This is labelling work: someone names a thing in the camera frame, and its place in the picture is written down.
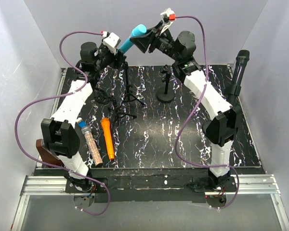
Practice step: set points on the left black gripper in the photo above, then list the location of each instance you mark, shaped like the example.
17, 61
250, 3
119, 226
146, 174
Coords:
116, 59

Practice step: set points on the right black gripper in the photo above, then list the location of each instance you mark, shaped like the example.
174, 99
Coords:
152, 36

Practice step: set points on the tall black tripod stand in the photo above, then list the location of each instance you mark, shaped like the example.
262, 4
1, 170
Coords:
128, 96

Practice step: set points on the small black tripod stand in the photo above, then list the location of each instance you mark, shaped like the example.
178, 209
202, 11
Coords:
102, 97

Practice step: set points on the round base stand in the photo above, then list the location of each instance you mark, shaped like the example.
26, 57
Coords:
165, 95

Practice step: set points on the orange microphone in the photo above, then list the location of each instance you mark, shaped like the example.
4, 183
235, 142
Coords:
105, 122

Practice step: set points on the glitter silver microphone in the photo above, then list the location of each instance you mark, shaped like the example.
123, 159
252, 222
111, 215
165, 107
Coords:
86, 131

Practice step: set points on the black microphone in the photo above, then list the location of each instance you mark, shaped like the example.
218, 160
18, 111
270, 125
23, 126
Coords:
233, 90

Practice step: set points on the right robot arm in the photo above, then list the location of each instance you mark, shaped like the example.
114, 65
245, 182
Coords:
222, 126

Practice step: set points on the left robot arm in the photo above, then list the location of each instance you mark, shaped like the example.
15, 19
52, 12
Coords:
59, 136

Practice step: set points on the blue white toy block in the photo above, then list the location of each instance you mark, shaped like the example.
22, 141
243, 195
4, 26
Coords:
81, 122

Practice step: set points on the brown box with clear lid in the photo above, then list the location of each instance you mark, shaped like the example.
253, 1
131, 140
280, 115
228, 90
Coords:
46, 155

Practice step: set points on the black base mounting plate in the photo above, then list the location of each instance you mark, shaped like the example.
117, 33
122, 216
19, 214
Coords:
158, 184

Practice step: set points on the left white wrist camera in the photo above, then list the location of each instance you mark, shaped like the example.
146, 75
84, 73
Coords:
111, 41

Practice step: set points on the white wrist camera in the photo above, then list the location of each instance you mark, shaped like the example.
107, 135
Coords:
111, 41
168, 17

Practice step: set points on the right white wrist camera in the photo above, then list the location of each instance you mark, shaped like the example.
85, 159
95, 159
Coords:
168, 17

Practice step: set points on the aluminium rail frame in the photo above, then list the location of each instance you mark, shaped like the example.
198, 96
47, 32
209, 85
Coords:
57, 185

